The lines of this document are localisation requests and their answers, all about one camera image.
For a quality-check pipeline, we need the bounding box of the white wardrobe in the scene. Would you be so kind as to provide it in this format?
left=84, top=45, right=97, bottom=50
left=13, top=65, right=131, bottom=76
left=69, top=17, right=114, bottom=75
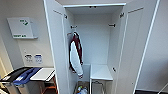
left=43, top=0, right=161, bottom=94

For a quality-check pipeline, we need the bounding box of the maroon and white jacket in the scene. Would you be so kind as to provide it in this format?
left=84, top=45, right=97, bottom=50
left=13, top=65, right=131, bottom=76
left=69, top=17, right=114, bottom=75
left=68, top=31, right=85, bottom=80

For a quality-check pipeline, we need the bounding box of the grey clothes hanger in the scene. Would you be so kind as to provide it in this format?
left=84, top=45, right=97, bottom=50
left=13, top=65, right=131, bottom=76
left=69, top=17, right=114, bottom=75
left=72, top=27, right=80, bottom=40

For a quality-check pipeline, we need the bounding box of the orange clothes hanger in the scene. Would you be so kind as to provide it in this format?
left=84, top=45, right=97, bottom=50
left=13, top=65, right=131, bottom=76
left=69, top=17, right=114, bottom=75
left=66, top=31, right=73, bottom=37

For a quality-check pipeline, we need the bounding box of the white inner shelf unit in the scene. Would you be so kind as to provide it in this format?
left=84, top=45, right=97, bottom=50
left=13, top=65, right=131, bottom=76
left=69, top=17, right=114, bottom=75
left=89, top=63, right=115, bottom=94

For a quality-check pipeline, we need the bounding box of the black door hinge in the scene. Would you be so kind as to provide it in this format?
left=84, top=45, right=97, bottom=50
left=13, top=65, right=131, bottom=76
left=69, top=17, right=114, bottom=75
left=63, top=13, right=69, bottom=20
left=119, top=12, right=125, bottom=19

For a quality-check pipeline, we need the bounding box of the multicolour striped item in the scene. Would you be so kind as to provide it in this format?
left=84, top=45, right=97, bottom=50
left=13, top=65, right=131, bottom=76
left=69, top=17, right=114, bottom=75
left=76, top=85, right=84, bottom=93

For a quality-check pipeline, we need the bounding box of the white folding table top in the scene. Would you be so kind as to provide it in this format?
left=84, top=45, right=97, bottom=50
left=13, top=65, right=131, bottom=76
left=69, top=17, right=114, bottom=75
left=29, top=67, right=56, bottom=82

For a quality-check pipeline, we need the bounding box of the orange folding stand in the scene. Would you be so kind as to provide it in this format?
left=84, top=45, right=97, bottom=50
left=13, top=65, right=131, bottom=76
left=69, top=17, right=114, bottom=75
left=40, top=78, right=58, bottom=94

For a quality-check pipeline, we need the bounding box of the black waste bin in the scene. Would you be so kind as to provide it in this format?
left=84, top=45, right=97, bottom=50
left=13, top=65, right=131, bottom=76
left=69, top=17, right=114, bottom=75
left=0, top=66, right=34, bottom=94

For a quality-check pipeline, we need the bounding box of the small black wall fitting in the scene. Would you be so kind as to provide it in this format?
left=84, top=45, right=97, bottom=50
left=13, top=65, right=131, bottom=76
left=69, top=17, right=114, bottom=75
left=111, top=66, right=117, bottom=73

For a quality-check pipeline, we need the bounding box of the grey wall box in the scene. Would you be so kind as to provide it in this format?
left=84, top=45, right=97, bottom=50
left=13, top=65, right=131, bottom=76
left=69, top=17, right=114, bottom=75
left=6, top=16, right=39, bottom=40

